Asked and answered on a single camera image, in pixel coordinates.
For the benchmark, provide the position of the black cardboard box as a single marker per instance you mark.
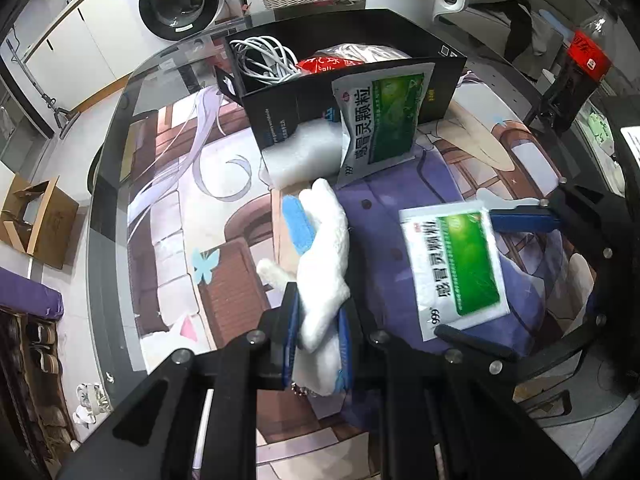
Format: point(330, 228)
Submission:
point(290, 105)

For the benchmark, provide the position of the white plush toy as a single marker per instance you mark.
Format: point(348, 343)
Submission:
point(325, 240)

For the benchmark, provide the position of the open brown cardboard box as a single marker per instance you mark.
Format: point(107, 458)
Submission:
point(50, 225)

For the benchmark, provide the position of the red snack packet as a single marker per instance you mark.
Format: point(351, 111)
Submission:
point(320, 65)

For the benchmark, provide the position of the small white object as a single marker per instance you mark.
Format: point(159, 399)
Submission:
point(90, 402)

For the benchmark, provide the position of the white washing machine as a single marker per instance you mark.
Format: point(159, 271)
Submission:
point(175, 2)

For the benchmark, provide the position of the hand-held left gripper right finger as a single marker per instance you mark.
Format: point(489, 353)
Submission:
point(345, 345)

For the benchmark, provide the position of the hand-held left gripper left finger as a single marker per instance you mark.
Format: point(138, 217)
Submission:
point(289, 330)

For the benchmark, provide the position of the green medicine sachet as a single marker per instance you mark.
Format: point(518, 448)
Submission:
point(380, 125)
point(450, 270)

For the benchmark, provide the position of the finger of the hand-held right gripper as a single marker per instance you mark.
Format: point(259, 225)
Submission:
point(520, 221)
point(470, 341)

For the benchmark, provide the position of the shoe rack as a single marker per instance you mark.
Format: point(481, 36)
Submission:
point(35, 375)

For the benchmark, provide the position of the printed table mat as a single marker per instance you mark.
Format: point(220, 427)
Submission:
point(165, 240)

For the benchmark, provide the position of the flat mop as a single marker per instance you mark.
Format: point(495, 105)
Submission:
point(55, 110)

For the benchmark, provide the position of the cola bottle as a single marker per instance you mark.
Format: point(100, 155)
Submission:
point(590, 55)

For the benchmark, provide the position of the white base cabinets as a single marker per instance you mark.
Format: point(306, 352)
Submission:
point(85, 50)

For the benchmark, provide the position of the white foam piece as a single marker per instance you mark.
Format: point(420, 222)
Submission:
point(300, 155)

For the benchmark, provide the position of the purple yoga mat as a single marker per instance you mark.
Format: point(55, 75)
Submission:
point(30, 295)

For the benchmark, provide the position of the grey sofa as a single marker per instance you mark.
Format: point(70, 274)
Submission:
point(550, 40)

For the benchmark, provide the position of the black clothing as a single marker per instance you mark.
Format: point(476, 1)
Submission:
point(520, 15)

